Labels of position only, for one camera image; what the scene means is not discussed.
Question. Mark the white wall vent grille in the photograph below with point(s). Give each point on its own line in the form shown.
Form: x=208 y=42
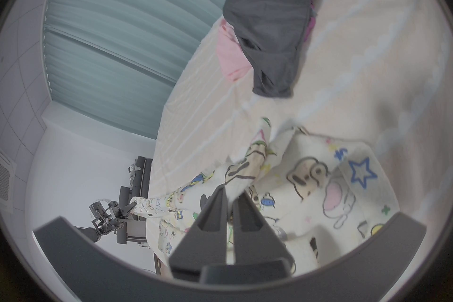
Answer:
x=5 y=183

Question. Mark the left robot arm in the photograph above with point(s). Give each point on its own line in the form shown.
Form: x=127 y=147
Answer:
x=101 y=219

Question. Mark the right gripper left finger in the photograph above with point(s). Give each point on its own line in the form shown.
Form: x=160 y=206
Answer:
x=208 y=240

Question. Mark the white printed pyjama top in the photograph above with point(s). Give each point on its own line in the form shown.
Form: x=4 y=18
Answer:
x=311 y=194

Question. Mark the bed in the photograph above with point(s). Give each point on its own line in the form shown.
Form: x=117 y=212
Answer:
x=371 y=63

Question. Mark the purple garment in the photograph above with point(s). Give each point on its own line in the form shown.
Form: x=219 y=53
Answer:
x=309 y=28

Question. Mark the blue-green curtain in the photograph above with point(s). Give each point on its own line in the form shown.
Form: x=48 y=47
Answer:
x=141 y=28

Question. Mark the black slatted furniture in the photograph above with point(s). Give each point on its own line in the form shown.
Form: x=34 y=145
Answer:
x=141 y=180

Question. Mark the pink garment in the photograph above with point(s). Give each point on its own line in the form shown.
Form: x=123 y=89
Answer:
x=230 y=53

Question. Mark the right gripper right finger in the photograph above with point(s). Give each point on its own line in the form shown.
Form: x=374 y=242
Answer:
x=251 y=244

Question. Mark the black garment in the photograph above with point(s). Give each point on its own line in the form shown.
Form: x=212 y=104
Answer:
x=276 y=10

